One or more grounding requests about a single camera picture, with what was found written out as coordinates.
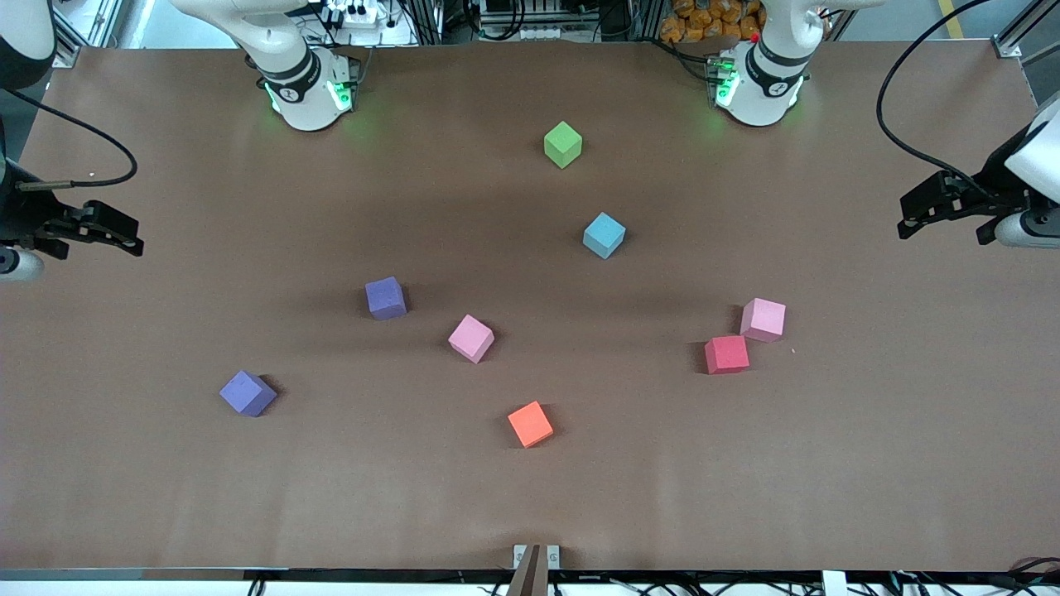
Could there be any green foam block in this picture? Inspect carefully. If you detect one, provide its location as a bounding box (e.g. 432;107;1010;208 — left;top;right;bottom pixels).
543;121;584;170

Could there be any white power strip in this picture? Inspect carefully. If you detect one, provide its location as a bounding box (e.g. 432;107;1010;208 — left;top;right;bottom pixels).
325;0;387;27

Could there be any aluminium frame profile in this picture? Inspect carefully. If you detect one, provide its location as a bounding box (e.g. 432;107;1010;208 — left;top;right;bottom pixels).
50;0;125;69
994;0;1060;63

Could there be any orange foam block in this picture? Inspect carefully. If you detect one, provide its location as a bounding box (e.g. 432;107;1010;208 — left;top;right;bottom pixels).
507;401;555;449

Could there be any light pink foam block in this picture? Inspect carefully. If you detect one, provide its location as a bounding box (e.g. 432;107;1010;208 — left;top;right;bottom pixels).
740;298;788;344
448;314;496;365

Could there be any red foam block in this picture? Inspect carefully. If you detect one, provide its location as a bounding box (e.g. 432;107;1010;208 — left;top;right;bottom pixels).
704;335;751;376

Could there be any purple foam block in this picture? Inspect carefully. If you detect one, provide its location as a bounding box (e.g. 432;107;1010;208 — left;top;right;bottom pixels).
219;370;278;418
364;276;408;322

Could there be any orange snack bag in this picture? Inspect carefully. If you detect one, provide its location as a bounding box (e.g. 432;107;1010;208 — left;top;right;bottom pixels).
660;0;767;45

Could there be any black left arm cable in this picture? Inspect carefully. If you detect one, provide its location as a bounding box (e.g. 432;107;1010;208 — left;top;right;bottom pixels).
875;0;1003;199

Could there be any light blue foam block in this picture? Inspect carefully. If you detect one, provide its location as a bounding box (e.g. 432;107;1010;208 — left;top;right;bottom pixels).
582;212;627;261

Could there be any brown camera pole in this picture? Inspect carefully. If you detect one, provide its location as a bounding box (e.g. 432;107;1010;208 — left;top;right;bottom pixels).
505;544;542;596

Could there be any metal table edge bracket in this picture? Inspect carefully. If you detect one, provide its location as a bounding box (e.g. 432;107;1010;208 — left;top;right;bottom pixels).
513;544;561;572

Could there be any grey electronics rack unit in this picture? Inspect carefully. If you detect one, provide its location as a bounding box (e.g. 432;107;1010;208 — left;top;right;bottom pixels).
479;0;600;42

